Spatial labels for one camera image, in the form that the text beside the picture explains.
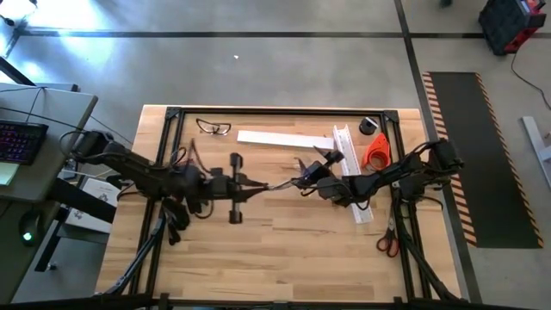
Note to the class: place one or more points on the white cardboard box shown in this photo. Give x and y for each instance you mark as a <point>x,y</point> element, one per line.
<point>86,219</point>
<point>103,191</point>

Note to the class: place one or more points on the black keyboard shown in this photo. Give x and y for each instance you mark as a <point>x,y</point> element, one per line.
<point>21,142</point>

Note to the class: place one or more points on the black computer mouse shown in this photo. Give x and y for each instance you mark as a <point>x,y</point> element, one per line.
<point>28,227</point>

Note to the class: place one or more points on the black and red toolbox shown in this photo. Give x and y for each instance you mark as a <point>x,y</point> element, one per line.
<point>508,21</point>

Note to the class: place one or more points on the green note pad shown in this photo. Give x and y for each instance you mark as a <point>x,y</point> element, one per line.
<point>8,174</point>

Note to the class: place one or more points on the grey desk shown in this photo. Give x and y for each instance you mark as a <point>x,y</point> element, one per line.
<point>56,107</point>

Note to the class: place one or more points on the grey metal beam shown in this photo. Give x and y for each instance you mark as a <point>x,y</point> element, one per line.
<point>536,142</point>

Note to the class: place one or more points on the clear safety glasses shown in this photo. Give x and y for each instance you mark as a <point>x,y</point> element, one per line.
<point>214,129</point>

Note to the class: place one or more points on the black striped-edge floor mat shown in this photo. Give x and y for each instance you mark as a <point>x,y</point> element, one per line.
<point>486,163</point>

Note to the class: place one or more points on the black aluminium table frame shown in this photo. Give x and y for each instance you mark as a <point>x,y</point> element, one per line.
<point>280,111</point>

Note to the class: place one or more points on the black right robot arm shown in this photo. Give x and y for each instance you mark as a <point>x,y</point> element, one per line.
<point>387,174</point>

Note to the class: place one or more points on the black tape roll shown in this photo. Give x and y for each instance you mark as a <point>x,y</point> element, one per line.
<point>367,127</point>

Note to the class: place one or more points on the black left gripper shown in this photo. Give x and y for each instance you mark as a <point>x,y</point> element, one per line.
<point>224,187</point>

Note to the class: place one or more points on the black work glove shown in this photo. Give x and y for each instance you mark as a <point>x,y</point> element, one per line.
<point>176,219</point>

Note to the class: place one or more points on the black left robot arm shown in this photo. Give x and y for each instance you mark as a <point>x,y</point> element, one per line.
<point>146,172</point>

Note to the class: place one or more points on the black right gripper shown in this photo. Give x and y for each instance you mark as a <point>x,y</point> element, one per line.
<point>331,181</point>

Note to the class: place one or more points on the white duct cover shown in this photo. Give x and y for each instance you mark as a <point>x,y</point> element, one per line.
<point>284,139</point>

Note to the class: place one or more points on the light stand lamp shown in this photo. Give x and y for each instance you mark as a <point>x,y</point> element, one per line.
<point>13,8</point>

